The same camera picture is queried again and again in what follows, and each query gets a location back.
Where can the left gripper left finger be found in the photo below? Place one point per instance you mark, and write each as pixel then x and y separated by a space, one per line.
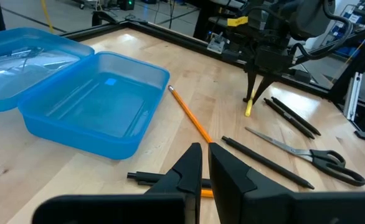
pixel 185 177

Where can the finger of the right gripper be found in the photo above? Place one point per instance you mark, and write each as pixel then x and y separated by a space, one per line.
pixel 250 88
pixel 263 88

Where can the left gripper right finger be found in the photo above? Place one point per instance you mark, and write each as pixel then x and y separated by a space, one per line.
pixel 232 186

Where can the yellow highlighter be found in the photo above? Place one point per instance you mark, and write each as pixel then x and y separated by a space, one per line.
pixel 248 109

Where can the black pen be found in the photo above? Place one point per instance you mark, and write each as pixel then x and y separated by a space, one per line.
pixel 145 177
pixel 288 118
pixel 296 116
pixel 263 160

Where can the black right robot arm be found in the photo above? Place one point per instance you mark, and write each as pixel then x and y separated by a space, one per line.
pixel 313 18

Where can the blue plastic supply box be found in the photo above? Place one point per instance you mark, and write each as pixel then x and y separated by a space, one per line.
pixel 76 137

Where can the yellow tape tag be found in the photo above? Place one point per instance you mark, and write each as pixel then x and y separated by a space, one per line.
pixel 237 21

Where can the rack of blue bins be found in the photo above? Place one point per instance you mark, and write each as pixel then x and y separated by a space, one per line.
pixel 344 31

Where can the silver aluminium profile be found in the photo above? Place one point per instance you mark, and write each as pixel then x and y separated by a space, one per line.
pixel 353 96

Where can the grey metal bracket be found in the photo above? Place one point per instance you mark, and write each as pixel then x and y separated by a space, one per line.
pixel 216 45

